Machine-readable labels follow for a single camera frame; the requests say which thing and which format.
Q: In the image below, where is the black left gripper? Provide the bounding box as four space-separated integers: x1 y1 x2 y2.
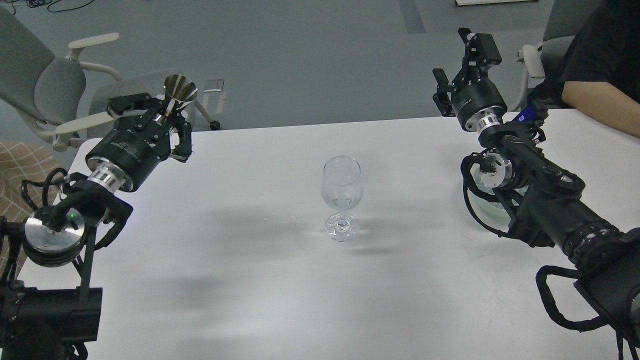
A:
86 93 193 193

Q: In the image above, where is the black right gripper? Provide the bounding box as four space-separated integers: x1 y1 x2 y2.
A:
432 27 507 132

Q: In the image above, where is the steel double jigger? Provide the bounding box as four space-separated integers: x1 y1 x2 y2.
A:
158 74 198 119

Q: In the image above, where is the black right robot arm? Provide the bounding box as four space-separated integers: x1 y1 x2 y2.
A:
432 27 640 360

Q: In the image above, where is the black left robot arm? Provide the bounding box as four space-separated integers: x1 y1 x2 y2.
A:
1 89 197 360

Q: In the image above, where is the person forearm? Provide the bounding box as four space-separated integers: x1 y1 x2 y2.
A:
561 80 640 138

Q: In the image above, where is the clear wine glass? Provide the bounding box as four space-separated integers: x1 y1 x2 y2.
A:
321 155 364 242

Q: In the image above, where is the grey chair at right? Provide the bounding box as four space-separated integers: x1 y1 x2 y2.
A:
508 0 601 112

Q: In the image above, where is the grey office chair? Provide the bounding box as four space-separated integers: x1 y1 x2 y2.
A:
0 7 222 153

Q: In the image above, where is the green bowl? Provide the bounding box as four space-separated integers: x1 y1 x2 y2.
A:
470 168 510 219

